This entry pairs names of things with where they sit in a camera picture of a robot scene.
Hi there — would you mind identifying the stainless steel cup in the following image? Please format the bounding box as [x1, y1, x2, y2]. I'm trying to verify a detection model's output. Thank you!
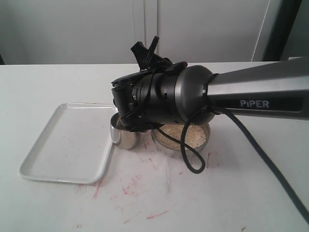
[110, 113, 141, 150]

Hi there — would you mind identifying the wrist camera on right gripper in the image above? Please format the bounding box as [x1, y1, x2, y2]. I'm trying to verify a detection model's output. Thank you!
[131, 36, 173, 71]

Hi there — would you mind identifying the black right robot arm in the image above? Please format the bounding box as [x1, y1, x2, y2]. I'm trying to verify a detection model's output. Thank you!
[112, 57, 309, 131]

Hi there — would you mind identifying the white rectangular plastic tray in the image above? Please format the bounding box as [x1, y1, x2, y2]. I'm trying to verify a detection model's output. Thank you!
[18, 102, 117, 184]

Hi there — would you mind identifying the white uncooked rice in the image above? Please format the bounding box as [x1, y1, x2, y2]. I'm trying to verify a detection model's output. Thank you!
[153, 124, 210, 150]

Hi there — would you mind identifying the black vertical post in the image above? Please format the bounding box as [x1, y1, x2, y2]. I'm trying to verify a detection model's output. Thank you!
[262, 0, 309, 61]

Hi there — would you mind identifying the stainless steel rice bowl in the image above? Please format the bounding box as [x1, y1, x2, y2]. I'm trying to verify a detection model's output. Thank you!
[151, 123, 211, 159]

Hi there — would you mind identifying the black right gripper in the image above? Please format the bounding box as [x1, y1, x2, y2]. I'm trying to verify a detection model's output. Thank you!
[112, 61, 187, 132]

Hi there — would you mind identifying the white cabinet behind table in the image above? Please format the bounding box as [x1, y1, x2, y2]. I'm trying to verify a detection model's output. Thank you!
[0, 0, 281, 64]

